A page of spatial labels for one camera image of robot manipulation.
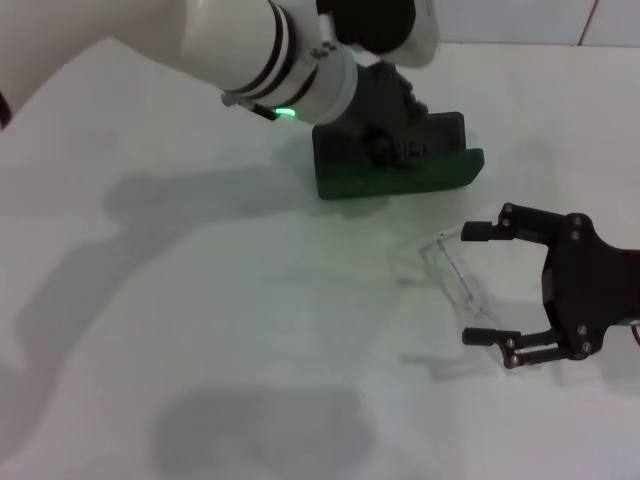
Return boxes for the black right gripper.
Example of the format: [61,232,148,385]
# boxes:
[461,201,640,371]

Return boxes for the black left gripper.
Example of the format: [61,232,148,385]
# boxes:
[343,60,432,170]

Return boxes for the green glasses case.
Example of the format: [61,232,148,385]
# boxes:
[312,112,485,203]

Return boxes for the clear white glasses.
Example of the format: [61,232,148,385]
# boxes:
[394,227,501,326]

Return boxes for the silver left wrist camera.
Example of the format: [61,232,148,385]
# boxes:
[317,0,441,70]

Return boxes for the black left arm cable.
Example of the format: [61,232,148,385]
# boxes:
[247,101,280,122]

